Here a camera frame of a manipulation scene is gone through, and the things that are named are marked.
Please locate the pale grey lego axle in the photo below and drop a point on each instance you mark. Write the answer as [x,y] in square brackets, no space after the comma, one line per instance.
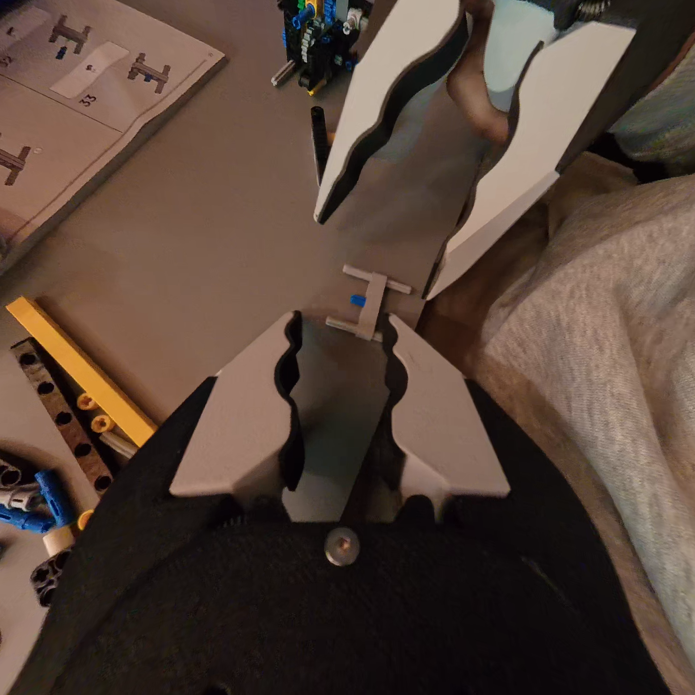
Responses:
[119,445]

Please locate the black angled lego beam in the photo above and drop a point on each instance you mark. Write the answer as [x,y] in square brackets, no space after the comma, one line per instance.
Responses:
[49,578]

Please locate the white ridged lego axle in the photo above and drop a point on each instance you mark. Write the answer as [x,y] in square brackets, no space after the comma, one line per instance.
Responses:
[283,74]

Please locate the lego instruction booklet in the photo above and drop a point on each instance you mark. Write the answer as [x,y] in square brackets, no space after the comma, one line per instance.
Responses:
[108,108]

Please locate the person's right hand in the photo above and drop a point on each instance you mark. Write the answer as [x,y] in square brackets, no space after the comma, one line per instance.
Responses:
[469,87]

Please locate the yellow lego pin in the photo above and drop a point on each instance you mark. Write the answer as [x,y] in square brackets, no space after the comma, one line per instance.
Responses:
[101,423]
[87,402]

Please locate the long yellow lego beam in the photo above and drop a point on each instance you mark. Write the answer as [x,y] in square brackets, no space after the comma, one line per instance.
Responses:
[70,358]

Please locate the black and blue lego model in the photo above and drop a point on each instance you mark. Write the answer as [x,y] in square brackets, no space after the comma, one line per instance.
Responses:
[323,46]

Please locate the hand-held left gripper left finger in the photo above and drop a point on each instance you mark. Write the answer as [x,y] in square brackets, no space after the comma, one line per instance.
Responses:
[233,423]

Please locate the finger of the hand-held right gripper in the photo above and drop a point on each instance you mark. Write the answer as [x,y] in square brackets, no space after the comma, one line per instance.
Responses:
[554,108]
[374,81]

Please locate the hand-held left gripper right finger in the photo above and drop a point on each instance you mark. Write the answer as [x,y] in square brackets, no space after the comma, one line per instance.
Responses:
[445,429]

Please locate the long black lego beam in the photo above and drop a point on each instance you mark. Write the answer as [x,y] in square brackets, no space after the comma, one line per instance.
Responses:
[54,412]

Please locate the person's grey sweatpants leg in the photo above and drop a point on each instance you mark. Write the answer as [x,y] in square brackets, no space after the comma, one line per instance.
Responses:
[608,336]

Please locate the grey knit fabric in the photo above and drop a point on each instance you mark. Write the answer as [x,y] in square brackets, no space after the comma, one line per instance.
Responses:
[662,119]

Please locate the blue lego connector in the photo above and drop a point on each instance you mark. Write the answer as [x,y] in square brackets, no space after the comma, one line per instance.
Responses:
[54,497]
[24,521]

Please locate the grey lego pin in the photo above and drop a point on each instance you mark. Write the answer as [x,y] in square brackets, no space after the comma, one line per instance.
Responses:
[19,498]

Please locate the cream lego bush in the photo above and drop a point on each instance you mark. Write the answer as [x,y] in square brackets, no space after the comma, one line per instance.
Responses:
[58,541]

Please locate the black toothed lego rack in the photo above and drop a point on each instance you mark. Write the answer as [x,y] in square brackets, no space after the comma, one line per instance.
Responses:
[319,138]

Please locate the grey H-shaped lego assembly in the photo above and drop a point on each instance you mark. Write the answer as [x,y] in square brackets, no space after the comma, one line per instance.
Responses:
[373,304]

